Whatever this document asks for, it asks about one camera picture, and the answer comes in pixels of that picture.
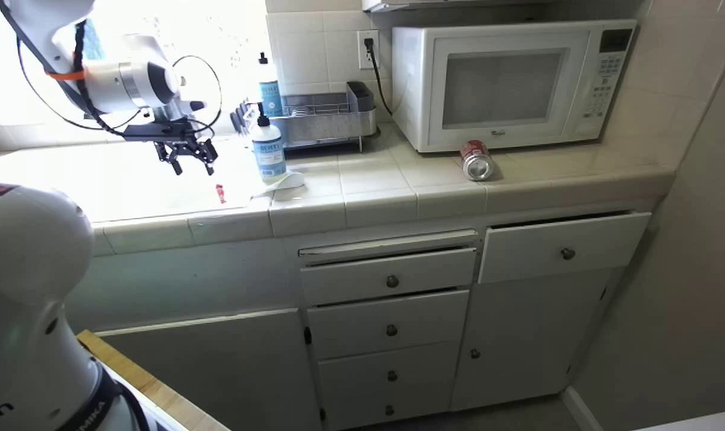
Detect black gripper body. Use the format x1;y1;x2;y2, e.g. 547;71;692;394
122;113;212;156

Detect white double sink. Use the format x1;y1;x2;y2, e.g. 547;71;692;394
0;135;261;231

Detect white pump bottle blue label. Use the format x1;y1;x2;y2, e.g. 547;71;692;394
248;102;288;186

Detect tall white blue squeeze bottle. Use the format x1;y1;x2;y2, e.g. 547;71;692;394
255;50;286;120

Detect white pull-out board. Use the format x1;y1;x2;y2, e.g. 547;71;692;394
297;226;480;267

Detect large white cabinet door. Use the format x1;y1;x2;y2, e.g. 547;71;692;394
95;307;324;431

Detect wooden table edge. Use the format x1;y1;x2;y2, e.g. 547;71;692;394
73;328;232;431

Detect white under-cabinet fixture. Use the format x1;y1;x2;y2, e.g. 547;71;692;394
358;0;541;15

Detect white microwave oven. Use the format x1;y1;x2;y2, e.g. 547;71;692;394
390;18;638;156

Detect narrow white cabinet door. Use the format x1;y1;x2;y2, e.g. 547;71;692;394
447;266;619;414

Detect wide white cabinet drawer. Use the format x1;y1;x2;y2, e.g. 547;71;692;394
475;207;652;288

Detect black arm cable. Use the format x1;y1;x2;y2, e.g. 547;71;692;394
0;0;224;138

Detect white window frame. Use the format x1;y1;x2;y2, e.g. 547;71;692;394
0;0;273;133

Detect metal wire dish rack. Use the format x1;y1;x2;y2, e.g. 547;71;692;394
229;79;379;152

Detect black power cord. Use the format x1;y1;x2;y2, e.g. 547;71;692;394
365;40;397;120

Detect white wall outlet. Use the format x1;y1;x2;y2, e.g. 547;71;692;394
354;29;379;71

